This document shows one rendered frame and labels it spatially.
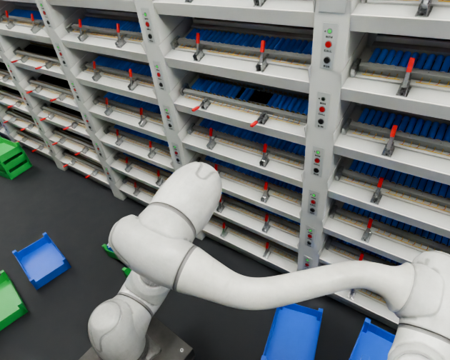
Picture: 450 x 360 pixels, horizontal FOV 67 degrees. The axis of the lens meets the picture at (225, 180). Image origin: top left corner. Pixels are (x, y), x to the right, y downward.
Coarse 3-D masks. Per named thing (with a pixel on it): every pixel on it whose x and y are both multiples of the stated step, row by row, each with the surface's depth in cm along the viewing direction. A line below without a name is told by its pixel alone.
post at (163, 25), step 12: (144, 0) 121; (156, 12) 122; (156, 24) 124; (168, 24) 128; (144, 36) 131; (156, 36) 127; (156, 48) 131; (156, 60) 135; (168, 72) 136; (180, 72) 142; (156, 84) 143; (168, 84) 139; (168, 96) 143; (180, 120) 151; (168, 132) 158; (180, 144) 158; (192, 156) 167
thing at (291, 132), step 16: (192, 80) 149; (208, 80) 146; (176, 96) 144; (288, 96) 127; (192, 112) 141; (208, 112) 135; (224, 112) 132; (240, 112) 129; (256, 128) 125; (272, 128) 120; (288, 128) 118; (304, 128) 110; (304, 144) 117
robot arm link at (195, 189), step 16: (176, 176) 80; (192, 176) 79; (208, 176) 81; (160, 192) 77; (176, 192) 75; (192, 192) 76; (208, 192) 79; (176, 208) 73; (192, 208) 75; (208, 208) 78; (192, 224) 74; (128, 288) 120; (144, 288) 116; (160, 288) 117; (144, 304) 118; (160, 304) 125
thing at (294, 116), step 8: (184, 96) 142; (200, 96) 139; (208, 96) 136; (216, 96) 135; (216, 104) 134; (232, 104) 131; (240, 104) 129; (248, 104) 127; (256, 104) 126; (248, 112) 127; (272, 112) 122; (280, 112) 120; (288, 112) 119; (280, 120) 120; (288, 120) 119; (296, 120) 118; (304, 120) 116
